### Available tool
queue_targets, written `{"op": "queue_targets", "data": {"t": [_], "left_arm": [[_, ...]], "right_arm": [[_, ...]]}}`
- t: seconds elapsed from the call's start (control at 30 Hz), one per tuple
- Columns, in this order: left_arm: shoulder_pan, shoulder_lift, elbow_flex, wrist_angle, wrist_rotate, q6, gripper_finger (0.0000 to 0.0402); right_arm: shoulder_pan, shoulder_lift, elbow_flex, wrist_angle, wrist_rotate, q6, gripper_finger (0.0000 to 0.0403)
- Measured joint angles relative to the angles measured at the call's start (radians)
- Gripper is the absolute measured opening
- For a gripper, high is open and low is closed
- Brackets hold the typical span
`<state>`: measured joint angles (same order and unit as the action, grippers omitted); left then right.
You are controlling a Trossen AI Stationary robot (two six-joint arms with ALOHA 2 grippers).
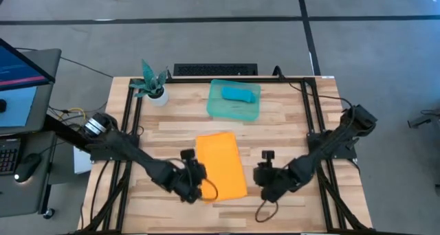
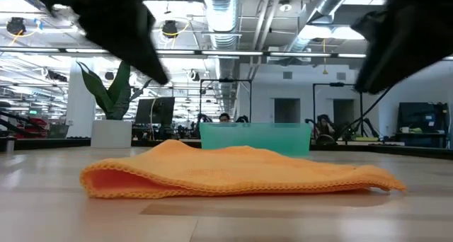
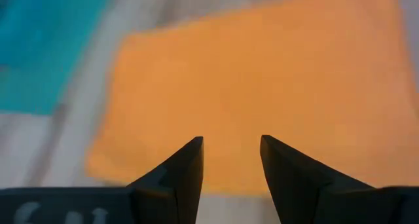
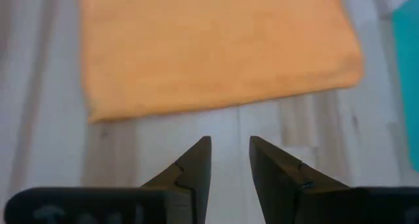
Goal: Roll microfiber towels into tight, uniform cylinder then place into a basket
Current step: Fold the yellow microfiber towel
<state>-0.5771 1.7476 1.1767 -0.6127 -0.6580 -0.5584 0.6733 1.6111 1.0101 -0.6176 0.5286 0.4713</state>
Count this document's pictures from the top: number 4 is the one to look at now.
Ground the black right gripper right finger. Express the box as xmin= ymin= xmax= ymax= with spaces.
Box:
xmin=249 ymin=135 xmax=419 ymax=224

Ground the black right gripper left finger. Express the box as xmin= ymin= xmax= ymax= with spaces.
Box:
xmin=3 ymin=136 xmax=212 ymax=224

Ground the orange microfiber towel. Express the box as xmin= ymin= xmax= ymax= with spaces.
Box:
xmin=80 ymin=0 xmax=365 ymax=124

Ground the teal translucent plastic basket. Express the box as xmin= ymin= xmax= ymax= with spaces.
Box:
xmin=392 ymin=0 xmax=419 ymax=172

